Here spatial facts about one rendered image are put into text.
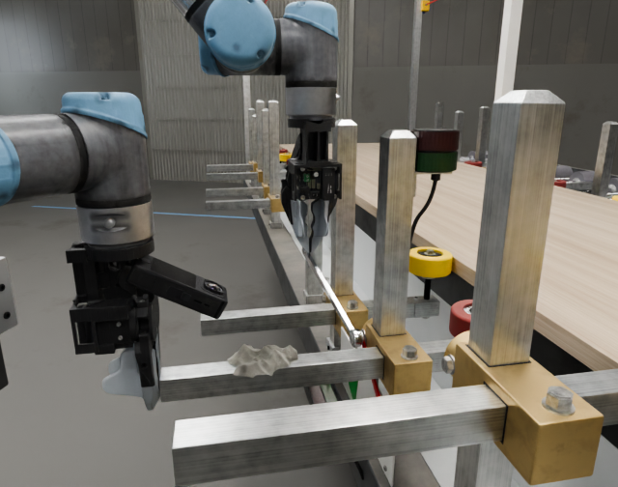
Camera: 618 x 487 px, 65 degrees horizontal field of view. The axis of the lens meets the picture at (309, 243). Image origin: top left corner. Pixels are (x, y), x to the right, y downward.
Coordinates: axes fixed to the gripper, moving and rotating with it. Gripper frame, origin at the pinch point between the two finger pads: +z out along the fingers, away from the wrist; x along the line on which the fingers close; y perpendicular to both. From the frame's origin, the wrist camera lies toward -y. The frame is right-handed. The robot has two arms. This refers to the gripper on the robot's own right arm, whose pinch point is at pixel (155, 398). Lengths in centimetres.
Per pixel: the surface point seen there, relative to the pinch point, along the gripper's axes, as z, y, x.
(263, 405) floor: 83, -23, -115
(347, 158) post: -24.9, -30.9, -27.1
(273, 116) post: -29, -31, -127
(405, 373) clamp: -2.9, -29.7, 5.2
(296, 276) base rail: 13, -30, -72
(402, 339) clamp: -4.2, -31.6, -0.7
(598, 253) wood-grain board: -7, -78, -20
